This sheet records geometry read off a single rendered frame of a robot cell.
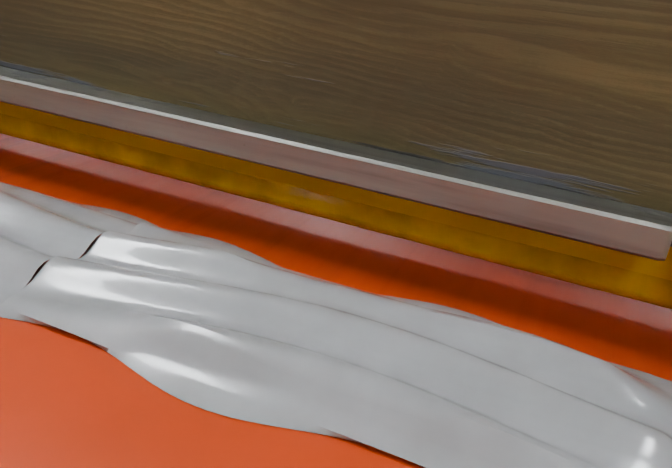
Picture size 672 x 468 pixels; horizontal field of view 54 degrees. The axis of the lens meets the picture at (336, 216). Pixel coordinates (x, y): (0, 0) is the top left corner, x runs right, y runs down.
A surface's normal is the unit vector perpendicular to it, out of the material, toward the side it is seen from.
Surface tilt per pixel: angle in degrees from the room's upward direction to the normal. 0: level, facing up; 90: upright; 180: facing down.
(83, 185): 0
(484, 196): 90
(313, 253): 0
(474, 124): 90
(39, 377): 0
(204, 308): 28
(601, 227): 90
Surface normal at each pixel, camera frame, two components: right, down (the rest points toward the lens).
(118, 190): 0.11, -0.92
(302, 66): -0.39, 0.32
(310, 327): -0.06, -0.61
